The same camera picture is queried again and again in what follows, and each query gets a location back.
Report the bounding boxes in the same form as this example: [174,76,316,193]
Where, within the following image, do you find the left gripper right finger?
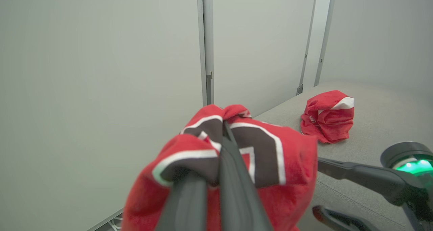
[218,121,273,231]

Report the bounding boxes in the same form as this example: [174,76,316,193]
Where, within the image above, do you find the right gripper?
[317,141,433,231]

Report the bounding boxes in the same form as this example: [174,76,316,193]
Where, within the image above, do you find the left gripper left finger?
[154,172,207,231]

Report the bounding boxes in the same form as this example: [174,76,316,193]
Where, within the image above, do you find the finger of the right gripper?
[312,206,372,231]

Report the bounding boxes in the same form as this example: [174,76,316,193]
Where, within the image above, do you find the red jersey with black numbers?
[121,104,318,231]

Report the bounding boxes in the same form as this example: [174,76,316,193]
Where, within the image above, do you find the red shorts with white stripe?
[300,90,355,144]

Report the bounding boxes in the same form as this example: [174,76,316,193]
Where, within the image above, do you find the grey fabric sofa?
[254,82,433,231]

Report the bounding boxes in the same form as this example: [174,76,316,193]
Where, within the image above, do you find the large white partition panel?
[0,0,205,231]

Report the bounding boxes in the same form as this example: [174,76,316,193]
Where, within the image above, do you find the white coiled cable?
[108,216,123,231]

